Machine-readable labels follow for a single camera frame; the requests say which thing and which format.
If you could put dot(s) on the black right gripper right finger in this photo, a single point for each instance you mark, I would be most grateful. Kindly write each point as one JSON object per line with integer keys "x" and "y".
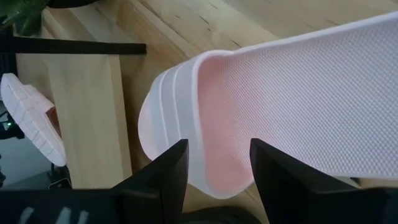
{"x": 280, "y": 174}

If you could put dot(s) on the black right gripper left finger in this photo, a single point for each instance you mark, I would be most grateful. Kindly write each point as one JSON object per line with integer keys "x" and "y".
{"x": 168, "y": 174}

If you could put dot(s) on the pink rubber slide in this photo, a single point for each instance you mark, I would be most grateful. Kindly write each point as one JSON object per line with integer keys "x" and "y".
{"x": 28, "y": 118}
{"x": 280, "y": 102}

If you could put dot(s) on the succulent plants in dark pot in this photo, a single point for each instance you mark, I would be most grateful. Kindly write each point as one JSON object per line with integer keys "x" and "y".
{"x": 21, "y": 15}

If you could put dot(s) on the wooden shelf with black frame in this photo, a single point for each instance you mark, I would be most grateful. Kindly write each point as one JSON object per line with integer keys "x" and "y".
{"x": 90, "y": 118}

